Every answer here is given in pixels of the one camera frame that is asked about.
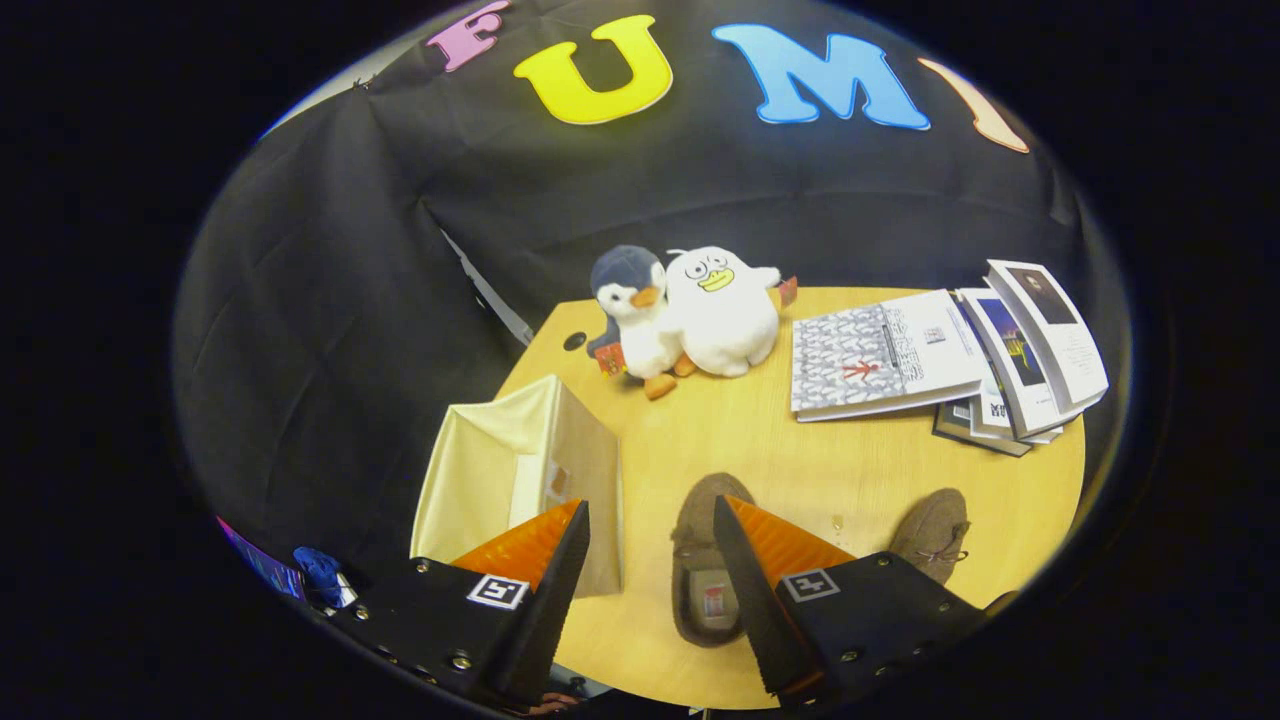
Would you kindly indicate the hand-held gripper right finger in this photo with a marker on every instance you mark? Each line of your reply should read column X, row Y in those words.
column 765, row 610

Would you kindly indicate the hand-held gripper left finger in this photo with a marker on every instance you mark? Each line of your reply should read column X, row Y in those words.
column 545, row 610

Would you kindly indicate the brown fuzzy shoe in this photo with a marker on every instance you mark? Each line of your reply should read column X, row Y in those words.
column 700, row 530
column 935, row 530

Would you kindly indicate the beige fabric storage box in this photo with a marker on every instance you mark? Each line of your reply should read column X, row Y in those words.
column 480, row 470

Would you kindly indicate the blue cloth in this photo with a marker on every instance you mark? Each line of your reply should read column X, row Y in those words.
column 320, row 575

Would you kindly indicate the dark cover book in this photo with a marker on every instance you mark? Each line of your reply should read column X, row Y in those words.
column 960, row 430

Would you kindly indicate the grey patterned book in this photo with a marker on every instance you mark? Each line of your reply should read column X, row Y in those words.
column 860, row 355

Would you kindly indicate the laptop screen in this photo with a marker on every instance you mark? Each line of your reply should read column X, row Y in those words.
column 265, row 565

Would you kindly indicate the white duck plush toy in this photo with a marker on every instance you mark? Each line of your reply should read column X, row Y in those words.
column 725, row 320

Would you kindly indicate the grey penguin plush toy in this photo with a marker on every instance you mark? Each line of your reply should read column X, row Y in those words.
column 635, row 310

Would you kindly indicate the black backdrop cloth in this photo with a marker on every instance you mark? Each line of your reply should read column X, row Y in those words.
column 330, row 330

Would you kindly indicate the white booklet with dark picture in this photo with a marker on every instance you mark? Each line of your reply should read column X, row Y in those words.
column 1060, row 330

